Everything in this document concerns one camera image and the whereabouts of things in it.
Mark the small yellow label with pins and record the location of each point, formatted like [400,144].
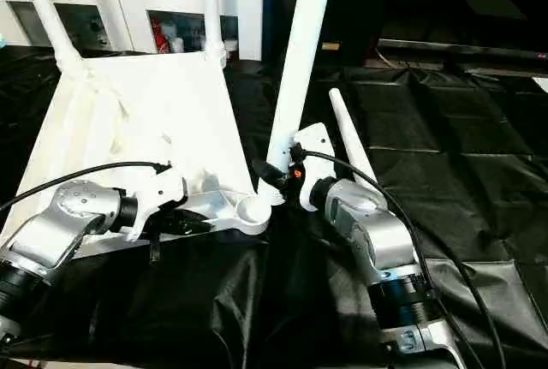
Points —
[330,44]

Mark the black table mat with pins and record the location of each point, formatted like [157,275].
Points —
[257,300]

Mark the white plastic table top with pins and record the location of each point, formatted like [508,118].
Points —
[145,121]

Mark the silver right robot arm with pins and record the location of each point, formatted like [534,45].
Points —
[377,241]

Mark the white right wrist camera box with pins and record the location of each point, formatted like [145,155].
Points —
[315,151]

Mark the white plastic table leg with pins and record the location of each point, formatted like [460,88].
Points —
[211,5]
[300,52]
[47,14]
[347,125]

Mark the white glass-door cabinet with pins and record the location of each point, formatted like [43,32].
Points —
[111,5]

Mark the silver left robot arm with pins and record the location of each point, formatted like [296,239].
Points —
[60,223]

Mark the black low cabinet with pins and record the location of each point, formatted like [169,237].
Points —
[428,1]

